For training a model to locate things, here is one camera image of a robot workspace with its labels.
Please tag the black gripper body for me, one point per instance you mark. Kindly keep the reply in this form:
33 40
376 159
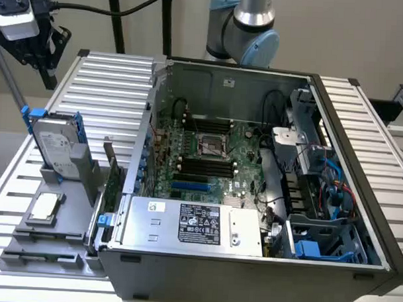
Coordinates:
42 14

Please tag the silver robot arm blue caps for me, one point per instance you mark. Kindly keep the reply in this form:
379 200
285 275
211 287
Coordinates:
246 13

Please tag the hard disk in blue carrier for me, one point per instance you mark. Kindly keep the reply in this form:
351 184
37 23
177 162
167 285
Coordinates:
57 146

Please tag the blue disk bay latch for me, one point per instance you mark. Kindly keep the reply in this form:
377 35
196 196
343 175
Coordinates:
306 250

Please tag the grey disk bay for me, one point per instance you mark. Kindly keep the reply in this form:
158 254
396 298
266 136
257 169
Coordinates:
331 235

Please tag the grey metal stand leg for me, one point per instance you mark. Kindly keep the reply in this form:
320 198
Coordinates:
10 78

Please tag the black stand pole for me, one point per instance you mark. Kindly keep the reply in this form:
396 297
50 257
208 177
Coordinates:
117 22
167 24

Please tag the grey parts rack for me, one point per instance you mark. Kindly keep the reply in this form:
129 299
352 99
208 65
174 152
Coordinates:
74 199

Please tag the green graphics card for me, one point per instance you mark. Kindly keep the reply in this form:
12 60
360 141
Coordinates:
113 184

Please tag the silver CPU chip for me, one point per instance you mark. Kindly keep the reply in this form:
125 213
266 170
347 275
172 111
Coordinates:
45 208

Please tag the blue case latch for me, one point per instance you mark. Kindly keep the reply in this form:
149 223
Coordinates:
104 221

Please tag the black RAM slot bank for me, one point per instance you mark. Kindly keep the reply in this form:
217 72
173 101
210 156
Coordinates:
207 167
209 124

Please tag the black expansion slot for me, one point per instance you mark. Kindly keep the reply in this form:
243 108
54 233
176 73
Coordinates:
189 177

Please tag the CPU socket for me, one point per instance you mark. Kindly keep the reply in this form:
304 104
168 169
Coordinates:
212 145

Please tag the green RAM stick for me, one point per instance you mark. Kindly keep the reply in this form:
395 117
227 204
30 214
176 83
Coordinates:
39 256

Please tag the blue expansion slot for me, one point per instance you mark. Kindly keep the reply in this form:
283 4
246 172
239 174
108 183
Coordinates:
191 187

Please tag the silver power supply unit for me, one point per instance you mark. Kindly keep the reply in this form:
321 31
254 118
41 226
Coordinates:
172 229

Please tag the green motherboard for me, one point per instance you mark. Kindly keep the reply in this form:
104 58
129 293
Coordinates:
216 188

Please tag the silver chipset heatsink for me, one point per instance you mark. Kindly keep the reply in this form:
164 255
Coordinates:
234 202

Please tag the metal drive cage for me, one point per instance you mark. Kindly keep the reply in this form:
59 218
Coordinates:
288 144

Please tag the black open PC case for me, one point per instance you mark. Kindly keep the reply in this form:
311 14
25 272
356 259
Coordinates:
250 278

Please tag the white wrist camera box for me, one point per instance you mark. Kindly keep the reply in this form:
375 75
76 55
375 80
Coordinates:
15 15

